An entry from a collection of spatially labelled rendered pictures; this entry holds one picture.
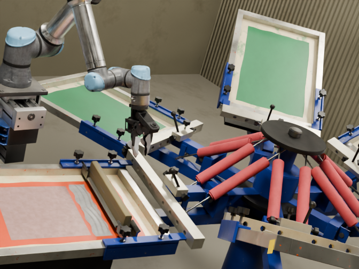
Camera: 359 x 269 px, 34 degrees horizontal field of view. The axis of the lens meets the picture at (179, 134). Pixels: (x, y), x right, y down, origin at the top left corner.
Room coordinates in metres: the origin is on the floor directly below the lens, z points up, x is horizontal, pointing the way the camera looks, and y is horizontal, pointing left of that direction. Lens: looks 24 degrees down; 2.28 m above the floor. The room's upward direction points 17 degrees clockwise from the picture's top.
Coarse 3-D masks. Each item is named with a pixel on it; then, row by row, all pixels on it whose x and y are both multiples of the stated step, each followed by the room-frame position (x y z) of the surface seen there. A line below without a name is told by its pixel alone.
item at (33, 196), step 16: (0, 192) 1.97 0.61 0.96; (16, 192) 2.00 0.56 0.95; (32, 192) 2.03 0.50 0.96; (48, 192) 2.07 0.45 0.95; (64, 192) 2.10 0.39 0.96; (0, 208) 1.86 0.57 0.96; (16, 208) 1.89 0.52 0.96; (32, 208) 1.92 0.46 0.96; (48, 208) 1.96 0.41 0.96; (64, 208) 1.99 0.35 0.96; (80, 208) 2.02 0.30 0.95
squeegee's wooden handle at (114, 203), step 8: (96, 168) 2.19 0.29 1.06; (96, 176) 2.16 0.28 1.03; (104, 176) 2.14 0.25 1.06; (96, 184) 2.15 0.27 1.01; (104, 184) 2.09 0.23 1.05; (104, 192) 2.08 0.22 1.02; (112, 192) 2.03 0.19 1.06; (104, 200) 2.06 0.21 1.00; (112, 200) 2.01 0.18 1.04; (120, 200) 1.99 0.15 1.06; (112, 208) 1.99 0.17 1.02; (120, 208) 1.94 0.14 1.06; (120, 216) 1.93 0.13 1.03; (128, 216) 1.90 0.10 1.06; (128, 224) 1.91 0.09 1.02
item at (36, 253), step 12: (0, 168) 2.08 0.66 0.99; (12, 168) 2.11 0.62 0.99; (24, 168) 2.13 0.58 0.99; (36, 168) 2.16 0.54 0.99; (48, 168) 2.19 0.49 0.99; (60, 168) 2.22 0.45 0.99; (72, 168) 2.25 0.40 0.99; (108, 168) 2.34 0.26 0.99; (120, 168) 2.38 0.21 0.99; (132, 180) 2.30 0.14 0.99; (132, 192) 2.22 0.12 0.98; (144, 204) 2.13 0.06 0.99; (156, 216) 2.07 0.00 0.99; (156, 228) 2.01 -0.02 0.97; (0, 252) 1.58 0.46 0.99; (12, 252) 1.60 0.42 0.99; (24, 252) 1.61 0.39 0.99; (36, 252) 1.63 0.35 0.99; (48, 252) 1.65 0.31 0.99; (60, 252) 1.68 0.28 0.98; (72, 252) 1.70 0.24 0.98; (84, 252) 1.73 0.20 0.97; (96, 252) 1.75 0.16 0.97; (0, 264) 1.56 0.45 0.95
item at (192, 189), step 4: (168, 188) 2.23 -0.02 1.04; (188, 188) 2.28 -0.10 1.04; (192, 188) 2.29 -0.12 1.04; (196, 188) 2.30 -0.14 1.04; (200, 188) 2.31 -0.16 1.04; (188, 192) 2.25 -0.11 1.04; (192, 192) 2.26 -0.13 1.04; (196, 192) 2.27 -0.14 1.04; (200, 192) 2.28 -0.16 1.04; (204, 192) 2.29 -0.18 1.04; (192, 196) 2.26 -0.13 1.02; (196, 196) 2.27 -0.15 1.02; (200, 196) 2.29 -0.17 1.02; (176, 200) 2.22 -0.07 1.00; (180, 200) 2.23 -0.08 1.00; (192, 200) 2.27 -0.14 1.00; (196, 200) 2.28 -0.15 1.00; (200, 200) 2.29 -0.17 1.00
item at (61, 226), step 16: (0, 224) 1.77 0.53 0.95; (16, 224) 1.80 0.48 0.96; (32, 224) 1.83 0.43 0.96; (48, 224) 1.85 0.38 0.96; (64, 224) 1.88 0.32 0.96; (80, 224) 1.91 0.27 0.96; (112, 224) 1.98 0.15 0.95; (0, 240) 1.68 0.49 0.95; (16, 240) 1.71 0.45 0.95; (32, 240) 1.73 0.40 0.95; (48, 240) 1.76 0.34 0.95; (64, 240) 1.79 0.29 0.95; (80, 240) 1.82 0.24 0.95
